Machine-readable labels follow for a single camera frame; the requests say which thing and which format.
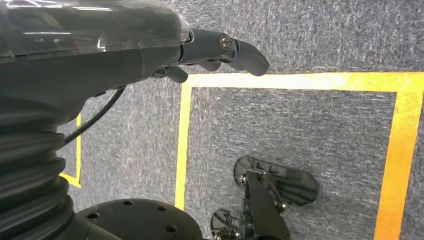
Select black round robot leg part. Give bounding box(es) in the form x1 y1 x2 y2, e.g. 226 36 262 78
76 198 204 240

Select yellow floor tape square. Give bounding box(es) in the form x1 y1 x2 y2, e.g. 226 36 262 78
174 72 424 240

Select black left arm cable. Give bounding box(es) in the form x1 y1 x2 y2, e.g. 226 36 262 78
62 86 126 147

